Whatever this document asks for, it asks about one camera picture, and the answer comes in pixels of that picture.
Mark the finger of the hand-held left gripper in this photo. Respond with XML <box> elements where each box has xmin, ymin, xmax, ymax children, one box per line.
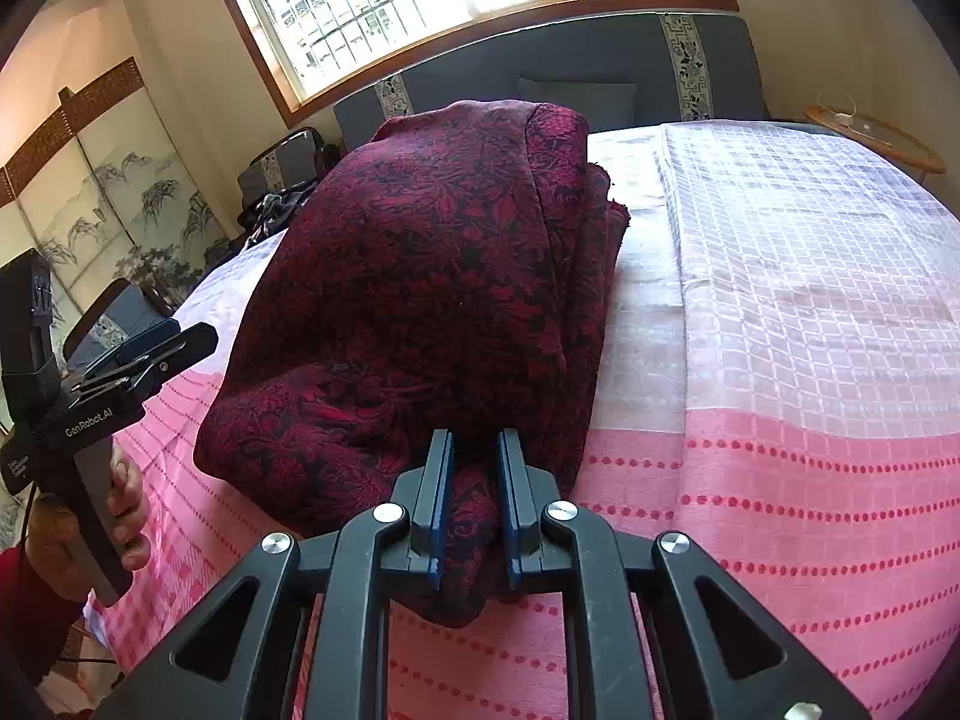
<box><xmin>71</xmin><ymin>322</ymin><xmax>220</xmax><ymax>400</ymax></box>
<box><xmin>81</xmin><ymin>317</ymin><xmax>182</xmax><ymax>380</ymax></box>

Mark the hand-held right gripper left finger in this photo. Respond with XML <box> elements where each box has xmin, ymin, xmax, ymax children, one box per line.
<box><xmin>94</xmin><ymin>429</ymin><xmax>456</xmax><ymax>720</ymax></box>

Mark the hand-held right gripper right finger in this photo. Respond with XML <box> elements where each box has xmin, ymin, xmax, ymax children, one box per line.
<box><xmin>497</xmin><ymin>429</ymin><xmax>875</xmax><ymax>720</ymax></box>

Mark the dark red patterned garment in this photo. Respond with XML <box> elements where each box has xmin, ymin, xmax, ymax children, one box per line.
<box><xmin>193</xmin><ymin>99</ymin><xmax>631</xmax><ymax>627</ymax></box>

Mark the person's left forearm red sleeve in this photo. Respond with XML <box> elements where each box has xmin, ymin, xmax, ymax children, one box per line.
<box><xmin>0</xmin><ymin>546</ymin><xmax>91</xmax><ymax>698</ymax></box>

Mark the pile of dark clothes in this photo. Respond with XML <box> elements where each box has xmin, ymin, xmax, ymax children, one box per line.
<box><xmin>244</xmin><ymin>191</ymin><xmax>316</xmax><ymax>245</ymax></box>

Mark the person's left hand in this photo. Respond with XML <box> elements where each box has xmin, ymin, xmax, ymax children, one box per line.
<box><xmin>22</xmin><ymin>441</ymin><xmax>152</xmax><ymax>605</ymax></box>

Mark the dark wooden armchair grey cushion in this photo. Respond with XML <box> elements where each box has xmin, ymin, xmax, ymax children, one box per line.
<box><xmin>64</xmin><ymin>277</ymin><xmax>177</xmax><ymax>372</ymax></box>
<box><xmin>238</xmin><ymin>127</ymin><xmax>338</xmax><ymax>230</ymax></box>

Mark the painted folding screen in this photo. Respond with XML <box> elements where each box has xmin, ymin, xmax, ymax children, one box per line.
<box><xmin>0</xmin><ymin>56</ymin><xmax>237</xmax><ymax>361</ymax></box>

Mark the pink and lilac checked blanket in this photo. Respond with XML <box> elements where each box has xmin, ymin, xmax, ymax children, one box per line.
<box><xmin>82</xmin><ymin>120</ymin><xmax>960</xmax><ymax>720</ymax></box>

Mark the plain grey cushion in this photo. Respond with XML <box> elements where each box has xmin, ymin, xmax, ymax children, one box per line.
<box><xmin>517</xmin><ymin>77</ymin><xmax>637</xmax><ymax>128</ymax></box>

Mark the wooden framed barred window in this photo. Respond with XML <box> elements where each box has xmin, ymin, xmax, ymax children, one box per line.
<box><xmin>199</xmin><ymin>0</ymin><xmax>740</xmax><ymax>128</ymax></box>

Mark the grey sofa with patterned bands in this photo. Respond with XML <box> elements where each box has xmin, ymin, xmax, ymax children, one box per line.
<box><xmin>334</xmin><ymin>11</ymin><xmax>770</xmax><ymax>155</ymax></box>

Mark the round wooden side table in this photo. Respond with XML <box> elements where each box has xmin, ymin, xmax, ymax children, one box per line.
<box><xmin>804</xmin><ymin>103</ymin><xmax>947</xmax><ymax>181</ymax></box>

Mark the white cable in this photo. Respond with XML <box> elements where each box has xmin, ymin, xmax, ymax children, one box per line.
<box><xmin>817</xmin><ymin>90</ymin><xmax>871</xmax><ymax>128</ymax></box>

